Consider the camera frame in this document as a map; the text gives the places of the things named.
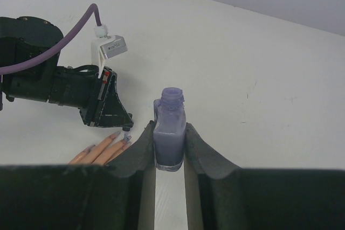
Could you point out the purple nail polish bottle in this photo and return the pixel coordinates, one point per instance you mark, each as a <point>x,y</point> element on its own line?
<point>169,131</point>

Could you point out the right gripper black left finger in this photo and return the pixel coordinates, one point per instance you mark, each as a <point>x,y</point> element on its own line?
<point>119,195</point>

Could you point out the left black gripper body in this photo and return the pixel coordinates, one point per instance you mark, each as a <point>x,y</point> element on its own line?
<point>88,114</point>

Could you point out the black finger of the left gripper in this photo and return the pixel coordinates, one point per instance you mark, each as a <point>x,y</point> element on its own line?
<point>110,113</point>

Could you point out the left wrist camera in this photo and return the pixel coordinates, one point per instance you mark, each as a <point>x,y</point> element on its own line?
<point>105,47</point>

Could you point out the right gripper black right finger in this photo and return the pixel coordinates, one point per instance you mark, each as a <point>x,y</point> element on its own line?
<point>221,195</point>

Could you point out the mannequin hand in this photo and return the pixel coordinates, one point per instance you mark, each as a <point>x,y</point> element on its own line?
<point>104,152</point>

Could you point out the nail polish brush cap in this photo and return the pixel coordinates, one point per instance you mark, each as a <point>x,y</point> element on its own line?
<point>126,132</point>

